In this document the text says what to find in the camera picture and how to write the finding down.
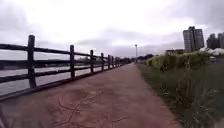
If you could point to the tall pale pole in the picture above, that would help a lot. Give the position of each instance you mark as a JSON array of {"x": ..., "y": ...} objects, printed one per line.
[{"x": 136, "y": 51}]

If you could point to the reddish brown paved path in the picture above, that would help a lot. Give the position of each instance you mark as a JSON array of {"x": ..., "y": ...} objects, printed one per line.
[{"x": 113, "y": 96}]

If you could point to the dark far riverbank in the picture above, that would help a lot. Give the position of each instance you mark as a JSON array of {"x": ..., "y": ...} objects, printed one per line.
[{"x": 50, "y": 62}]

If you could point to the low building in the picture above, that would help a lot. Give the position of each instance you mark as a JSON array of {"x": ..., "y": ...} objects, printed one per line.
[{"x": 174, "y": 51}]

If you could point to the grey river water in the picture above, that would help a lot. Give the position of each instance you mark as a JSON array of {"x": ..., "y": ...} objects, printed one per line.
[{"x": 46, "y": 78}]

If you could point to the green bushes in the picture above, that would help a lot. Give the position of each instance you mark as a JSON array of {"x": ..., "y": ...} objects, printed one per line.
[{"x": 180, "y": 60}]

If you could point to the green grass verge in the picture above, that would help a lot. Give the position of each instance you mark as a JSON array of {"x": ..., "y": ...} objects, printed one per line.
[{"x": 186, "y": 90}]

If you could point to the tall grey building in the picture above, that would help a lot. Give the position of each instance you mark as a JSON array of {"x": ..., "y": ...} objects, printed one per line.
[{"x": 193, "y": 39}]

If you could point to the white canopy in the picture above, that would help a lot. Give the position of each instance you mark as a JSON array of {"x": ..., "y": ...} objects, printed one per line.
[{"x": 213, "y": 51}]

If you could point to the group of tall buildings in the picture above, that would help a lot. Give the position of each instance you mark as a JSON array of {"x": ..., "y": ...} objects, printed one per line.
[{"x": 215, "y": 41}]

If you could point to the dark wooden rail fence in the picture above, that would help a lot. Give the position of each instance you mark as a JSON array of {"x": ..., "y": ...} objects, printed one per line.
[{"x": 31, "y": 63}]

